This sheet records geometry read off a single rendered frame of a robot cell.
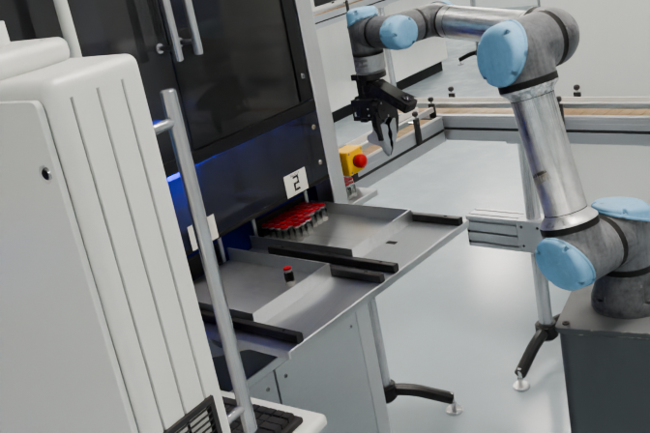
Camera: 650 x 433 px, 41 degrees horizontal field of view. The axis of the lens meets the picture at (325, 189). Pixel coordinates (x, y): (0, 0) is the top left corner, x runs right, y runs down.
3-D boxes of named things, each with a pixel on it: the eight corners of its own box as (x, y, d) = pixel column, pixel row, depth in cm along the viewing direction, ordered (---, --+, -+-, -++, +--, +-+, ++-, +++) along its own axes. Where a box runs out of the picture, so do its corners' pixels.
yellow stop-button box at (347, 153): (331, 175, 252) (326, 152, 250) (346, 166, 257) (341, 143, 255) (351, 177, 247) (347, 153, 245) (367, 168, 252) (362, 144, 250)
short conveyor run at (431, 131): (327, 215, 256) (317, 163, 251) (288, 211, 266) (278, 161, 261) (450, 141, 304) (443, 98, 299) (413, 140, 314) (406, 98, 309)
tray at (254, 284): (154, 304, 208) (150, 291, 207) (230, 259, 226) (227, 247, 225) (255, 328, 186) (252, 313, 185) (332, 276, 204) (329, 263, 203)
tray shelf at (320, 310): (139, 321, 205) (137, 313, 204) (326, 211, 254) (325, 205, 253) (290, 360, 174) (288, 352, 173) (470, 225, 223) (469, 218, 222)
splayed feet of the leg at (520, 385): (507, 389, 304) (502, 354, 300) (569, 323, 339) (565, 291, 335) (528, 393, 299) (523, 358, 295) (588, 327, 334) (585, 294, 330)
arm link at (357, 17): (359, 12, 200) (337, 12, 207) (367, 58, 204) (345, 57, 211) (385, 4, 204) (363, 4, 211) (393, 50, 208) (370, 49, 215)
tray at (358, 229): (251, 247, 231) (249, 236, 230) (313, 212, 249) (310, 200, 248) (354, 262, 209) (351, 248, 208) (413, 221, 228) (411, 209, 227)
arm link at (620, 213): (667, 255, 180) (664, 193, 176) (627, 279, 174) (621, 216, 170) (619, 243, 190) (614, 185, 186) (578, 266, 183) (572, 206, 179)
